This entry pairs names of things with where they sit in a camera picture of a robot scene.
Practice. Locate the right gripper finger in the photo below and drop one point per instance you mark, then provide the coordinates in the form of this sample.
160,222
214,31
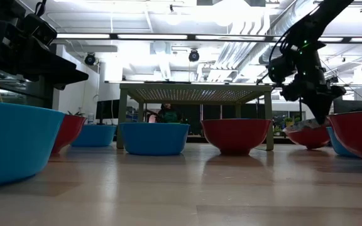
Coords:
313,108
326,108

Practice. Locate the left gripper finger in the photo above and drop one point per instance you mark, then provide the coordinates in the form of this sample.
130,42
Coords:
68,78
49,59

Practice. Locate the red floral mini bowl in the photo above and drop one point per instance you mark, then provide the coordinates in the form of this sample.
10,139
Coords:
308,138
69,132
236,135
360,135

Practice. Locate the blue plastic mini bowl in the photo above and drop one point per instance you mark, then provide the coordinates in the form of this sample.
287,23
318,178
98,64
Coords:
14,141
94,135
154,138
338,146

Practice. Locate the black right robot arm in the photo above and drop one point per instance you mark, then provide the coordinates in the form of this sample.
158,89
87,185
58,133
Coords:
325,15

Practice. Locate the black computer monitor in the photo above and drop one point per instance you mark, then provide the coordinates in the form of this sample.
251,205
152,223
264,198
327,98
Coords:
107,110
352,106

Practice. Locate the small green potted plant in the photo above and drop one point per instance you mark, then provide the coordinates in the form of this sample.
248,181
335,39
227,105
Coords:
288,121

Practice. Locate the long ceiling light strip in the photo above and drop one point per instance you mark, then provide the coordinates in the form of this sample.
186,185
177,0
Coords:
152,36

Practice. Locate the person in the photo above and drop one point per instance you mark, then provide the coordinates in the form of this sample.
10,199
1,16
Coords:
168,116

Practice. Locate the green perforated metal riser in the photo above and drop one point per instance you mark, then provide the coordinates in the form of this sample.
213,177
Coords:
193,94

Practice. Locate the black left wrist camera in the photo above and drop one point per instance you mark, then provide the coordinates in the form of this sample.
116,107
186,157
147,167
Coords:
39,29

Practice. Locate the black aluminium table frame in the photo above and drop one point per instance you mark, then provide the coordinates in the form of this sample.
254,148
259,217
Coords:
278,140

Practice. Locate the silver ventilation duct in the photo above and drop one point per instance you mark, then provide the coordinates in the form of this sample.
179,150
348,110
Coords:
281,22

